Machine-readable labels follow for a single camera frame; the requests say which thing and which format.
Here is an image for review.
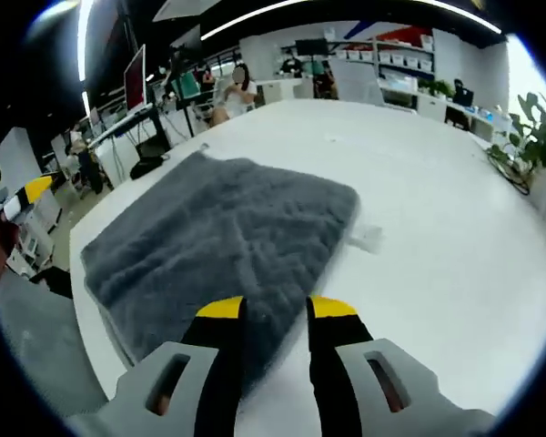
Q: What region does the grey towel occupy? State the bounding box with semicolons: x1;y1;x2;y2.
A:
79;151;386;380

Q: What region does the person's left hand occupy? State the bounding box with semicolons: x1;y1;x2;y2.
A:
0;211;23;254

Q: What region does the black office chair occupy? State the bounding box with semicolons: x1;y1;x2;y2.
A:
25;266;75;300

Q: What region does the white standing desk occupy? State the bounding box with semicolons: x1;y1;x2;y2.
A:
87;102;172;159

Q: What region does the red screen monitor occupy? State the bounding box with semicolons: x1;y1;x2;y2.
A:
123;44;148;113

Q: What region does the long ceiling light strip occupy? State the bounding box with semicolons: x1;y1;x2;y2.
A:
74;0;96;84
199;0;504;43

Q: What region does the green chair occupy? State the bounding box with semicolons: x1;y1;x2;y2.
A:
174;72;200;100

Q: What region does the ceiling air conditioner unit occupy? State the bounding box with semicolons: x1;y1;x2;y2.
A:
152;0;202;23

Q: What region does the white low cabinet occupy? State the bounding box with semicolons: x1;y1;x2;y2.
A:
381;86;498;138

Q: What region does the small green plant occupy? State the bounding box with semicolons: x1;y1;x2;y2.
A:
417;77;457;100

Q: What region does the green leafy plant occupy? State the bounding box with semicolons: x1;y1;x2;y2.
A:
486;90;546;198

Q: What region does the shelf with white bins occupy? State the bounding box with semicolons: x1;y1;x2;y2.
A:
327;36;438;77

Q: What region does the black wall monitor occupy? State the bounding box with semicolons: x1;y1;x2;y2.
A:
294;38;330;57

